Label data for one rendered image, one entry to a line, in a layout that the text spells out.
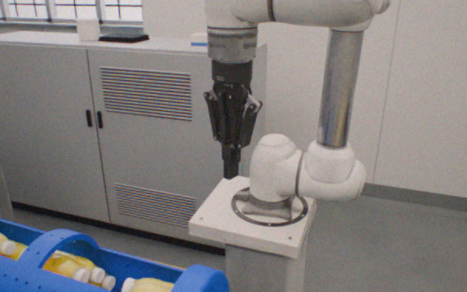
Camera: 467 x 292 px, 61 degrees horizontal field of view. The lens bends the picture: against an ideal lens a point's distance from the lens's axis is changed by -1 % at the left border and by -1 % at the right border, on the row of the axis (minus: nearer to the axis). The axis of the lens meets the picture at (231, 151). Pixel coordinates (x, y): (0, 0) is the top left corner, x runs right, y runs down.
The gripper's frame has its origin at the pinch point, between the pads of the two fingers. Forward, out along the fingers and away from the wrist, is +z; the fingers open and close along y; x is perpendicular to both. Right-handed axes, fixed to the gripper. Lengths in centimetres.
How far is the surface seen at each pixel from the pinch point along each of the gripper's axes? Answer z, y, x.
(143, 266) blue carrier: 39.6, -28.7, -3.4
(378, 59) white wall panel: 25, -73, 267
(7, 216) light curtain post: 54, -108, -11
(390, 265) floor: 150, -13, 189
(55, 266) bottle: 33, -37, -23
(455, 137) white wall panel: 83, -10, 291
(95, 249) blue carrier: 37, -42, -10
